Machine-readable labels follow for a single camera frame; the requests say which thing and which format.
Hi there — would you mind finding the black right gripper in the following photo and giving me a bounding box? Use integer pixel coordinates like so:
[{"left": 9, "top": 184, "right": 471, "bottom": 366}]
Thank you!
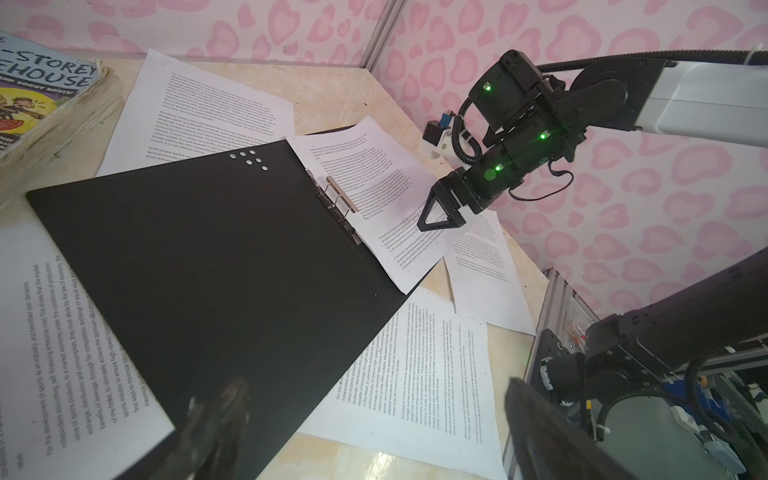
[{"left": 417, "top": 50, "right": 585, "bottom": 232}]

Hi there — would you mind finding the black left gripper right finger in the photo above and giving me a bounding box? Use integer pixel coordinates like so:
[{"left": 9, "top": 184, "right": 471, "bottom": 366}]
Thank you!
[{"left": 504, "top": 378, "right": 634, "bottom": 480}]

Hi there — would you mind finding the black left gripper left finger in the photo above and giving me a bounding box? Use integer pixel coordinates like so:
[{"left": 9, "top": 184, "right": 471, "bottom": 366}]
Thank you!
[{"left": 150, "top": 378, "right": 250, "bottom": 479}]

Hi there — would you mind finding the printed paper sheet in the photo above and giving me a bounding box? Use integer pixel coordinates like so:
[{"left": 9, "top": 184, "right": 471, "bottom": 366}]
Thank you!
[
  {"left": 299, "top": 288, "right": 507, "bottom": 479},
  {"left": 1, "top": 224, "right": 173, "bottom": 479},
  {"left": 287, "top": 117, "right": 473, "bottom": 293},
  {"left": 445, "top": 210, "right": 535, "bottom": 335},
  {"left": 97, "top": 50, "right": 295, "bottom": 176}
]

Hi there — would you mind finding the white and black folder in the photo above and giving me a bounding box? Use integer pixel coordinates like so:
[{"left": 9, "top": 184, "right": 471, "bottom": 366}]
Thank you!
[{"left": 26, "top": 140, "right": 411, "bottom": 479}]

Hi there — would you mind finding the colourful paperback book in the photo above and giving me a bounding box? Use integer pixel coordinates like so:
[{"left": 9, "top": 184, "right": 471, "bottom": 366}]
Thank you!
[{"left": 1, "top": 31, "right": 124, "bottom": 206}]

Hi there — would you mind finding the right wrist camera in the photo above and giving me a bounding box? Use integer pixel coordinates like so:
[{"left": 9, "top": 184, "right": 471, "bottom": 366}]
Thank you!
[{"left": 420, "top": 110, "right": 458, "bottom": 161}]

